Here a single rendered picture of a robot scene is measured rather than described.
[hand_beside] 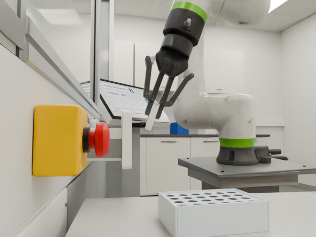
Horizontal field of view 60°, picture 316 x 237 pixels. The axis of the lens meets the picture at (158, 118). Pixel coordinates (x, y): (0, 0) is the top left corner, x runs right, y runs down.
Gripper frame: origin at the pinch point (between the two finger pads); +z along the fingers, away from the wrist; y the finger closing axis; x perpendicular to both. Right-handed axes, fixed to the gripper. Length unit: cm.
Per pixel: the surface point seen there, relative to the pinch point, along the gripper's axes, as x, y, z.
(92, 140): -34.0, -8.1, 8.2
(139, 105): 95, 0, -14
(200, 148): 304, 105, -15
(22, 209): -38.7, -11.3, 15.6
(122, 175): 89, 4, 26
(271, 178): 17.1, 43.9, 3.3
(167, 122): 102, 19, -11
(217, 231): -32.7, 9.2, 13.4
